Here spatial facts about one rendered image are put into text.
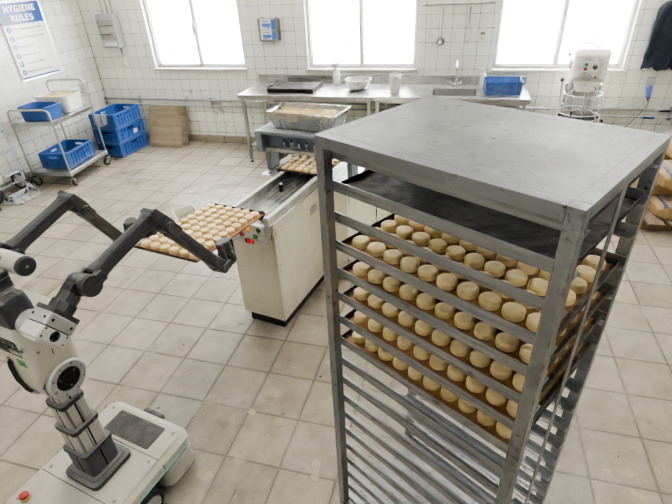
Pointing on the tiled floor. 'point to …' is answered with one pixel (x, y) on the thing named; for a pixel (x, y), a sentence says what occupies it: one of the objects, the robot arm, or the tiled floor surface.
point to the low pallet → (655, 222)
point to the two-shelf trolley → (58, 139)
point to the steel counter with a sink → (379, 90)
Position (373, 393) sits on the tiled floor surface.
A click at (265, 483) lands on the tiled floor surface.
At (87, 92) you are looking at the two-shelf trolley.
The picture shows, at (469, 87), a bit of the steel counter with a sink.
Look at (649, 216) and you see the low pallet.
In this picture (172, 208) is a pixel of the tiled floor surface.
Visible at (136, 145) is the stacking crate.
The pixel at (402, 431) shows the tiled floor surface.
